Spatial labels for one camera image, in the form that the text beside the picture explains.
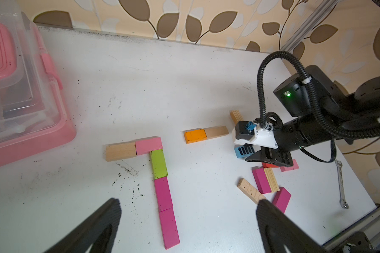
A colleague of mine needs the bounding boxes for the green block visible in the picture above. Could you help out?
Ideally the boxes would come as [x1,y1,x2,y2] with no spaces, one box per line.
[150,149,168,179]

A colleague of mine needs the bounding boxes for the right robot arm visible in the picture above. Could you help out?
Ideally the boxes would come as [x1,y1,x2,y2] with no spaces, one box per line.
[235,51,380,167]

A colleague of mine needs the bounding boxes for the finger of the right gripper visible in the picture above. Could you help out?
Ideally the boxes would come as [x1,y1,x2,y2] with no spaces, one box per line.
[245,150,293,167]

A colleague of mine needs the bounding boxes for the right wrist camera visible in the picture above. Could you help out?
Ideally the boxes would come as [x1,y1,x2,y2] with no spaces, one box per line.
[233,120,279,150]

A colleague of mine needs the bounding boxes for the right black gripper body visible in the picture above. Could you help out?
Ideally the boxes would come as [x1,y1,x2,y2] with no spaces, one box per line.
[262,117,333,158]

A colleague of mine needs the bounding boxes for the orange block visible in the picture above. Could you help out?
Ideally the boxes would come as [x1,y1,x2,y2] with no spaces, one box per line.
[184,129,208,144]

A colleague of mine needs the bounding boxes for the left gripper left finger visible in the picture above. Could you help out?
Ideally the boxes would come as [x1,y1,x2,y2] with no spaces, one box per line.
[46,198,121,253]

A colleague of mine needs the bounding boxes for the red block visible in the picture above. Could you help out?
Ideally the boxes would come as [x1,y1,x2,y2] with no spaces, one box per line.
[262,162,279,168]

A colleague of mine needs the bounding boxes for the small natural wood block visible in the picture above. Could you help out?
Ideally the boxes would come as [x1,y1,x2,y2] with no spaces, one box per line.
[263,168,280,192]

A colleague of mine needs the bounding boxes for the light pink block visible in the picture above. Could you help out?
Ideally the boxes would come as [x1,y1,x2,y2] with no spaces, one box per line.
[280,159,299,172]
[135,137,163,156]

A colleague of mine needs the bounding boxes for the pink plastic storage box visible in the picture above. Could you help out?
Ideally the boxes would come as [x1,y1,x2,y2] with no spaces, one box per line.
[0,1,76,167]

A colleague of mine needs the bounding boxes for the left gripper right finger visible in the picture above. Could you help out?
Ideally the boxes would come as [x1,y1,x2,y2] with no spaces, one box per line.
[255,200,326,253]

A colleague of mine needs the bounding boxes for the magenta block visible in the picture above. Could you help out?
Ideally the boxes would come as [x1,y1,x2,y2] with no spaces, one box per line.
[252,169,272,194]
[154,177,173,212]
[159,208,180,250]
[272,187,291,214]

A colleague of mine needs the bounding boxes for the silver wrench on table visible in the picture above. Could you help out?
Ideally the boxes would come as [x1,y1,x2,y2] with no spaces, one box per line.
[335,159,349,209]

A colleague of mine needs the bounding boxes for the blue striped block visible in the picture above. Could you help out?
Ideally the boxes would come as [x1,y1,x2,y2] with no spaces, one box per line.
[234,144,255,159]

